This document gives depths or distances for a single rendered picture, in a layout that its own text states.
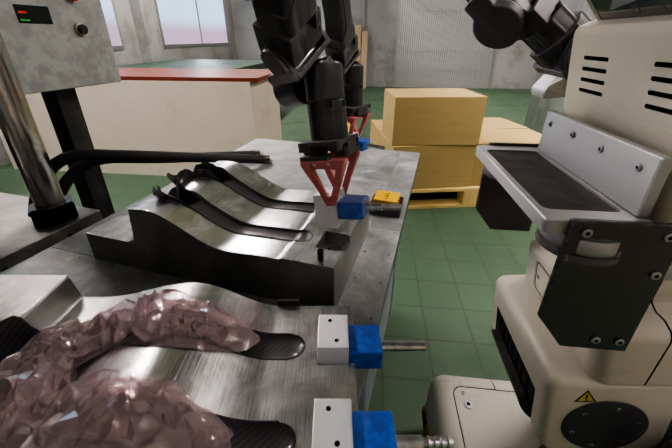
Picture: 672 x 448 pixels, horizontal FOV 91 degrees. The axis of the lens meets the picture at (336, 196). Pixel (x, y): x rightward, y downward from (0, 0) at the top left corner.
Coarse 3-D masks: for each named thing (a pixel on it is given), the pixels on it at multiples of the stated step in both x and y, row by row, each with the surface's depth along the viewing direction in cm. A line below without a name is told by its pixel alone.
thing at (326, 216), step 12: (324, 204) 51; (336, 204) 51; (348, 204) 50; (360, 204) 49; (372, 204) 51; (384, 204) 51; (396, 204) 50; (324, 216) 51; (336, 216) 51; (348, 216) 51; (360, 216) 50
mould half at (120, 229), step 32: (224, 192) 67; (288, 192) 75; (128, 224) 66; (160, 224) 56; (192, 224) 57; (288, 224) 61; (352, 224) 61; (96, 256) 66; (128, 256) 63; (160, 256) 60; (192, 256) 57; (224, 256) 55; (256, 256) 53; (288, 256) 52; (352, 256) 61; (256, 288) 56; (288, 288) 54; (320, 288) 52
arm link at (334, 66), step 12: (324, 60) 46; (312, 72) 46; (324, 72) 45; (336, 72) 46; (300, 84) 50; (312, 84) 46; (324, 84) 46; (336, 84) 46; (312, 96) 47; (324, 96) 46; (336, 96) 47
